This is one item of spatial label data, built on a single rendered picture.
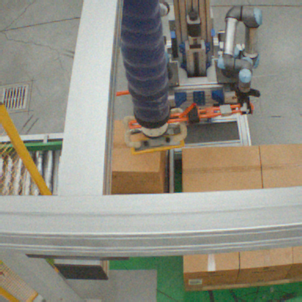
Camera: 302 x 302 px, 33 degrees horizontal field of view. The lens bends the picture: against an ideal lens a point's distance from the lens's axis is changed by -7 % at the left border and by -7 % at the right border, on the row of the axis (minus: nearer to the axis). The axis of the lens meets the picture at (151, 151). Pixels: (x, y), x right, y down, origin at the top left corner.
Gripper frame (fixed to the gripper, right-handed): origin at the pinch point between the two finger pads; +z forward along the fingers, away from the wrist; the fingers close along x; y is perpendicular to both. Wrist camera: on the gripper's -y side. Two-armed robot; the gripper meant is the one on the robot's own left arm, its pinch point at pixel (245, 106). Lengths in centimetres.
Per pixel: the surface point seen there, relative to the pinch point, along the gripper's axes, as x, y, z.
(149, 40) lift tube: 12, 57, -88
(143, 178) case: 20, 73, 38
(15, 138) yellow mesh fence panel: 36, 135, -57
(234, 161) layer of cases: 2, 5, 67
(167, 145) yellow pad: 13, 54, 11
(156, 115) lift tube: 11, 59, -20
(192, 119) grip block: 5.6, 37.0, -1.7
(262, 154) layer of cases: 0, -17, 67
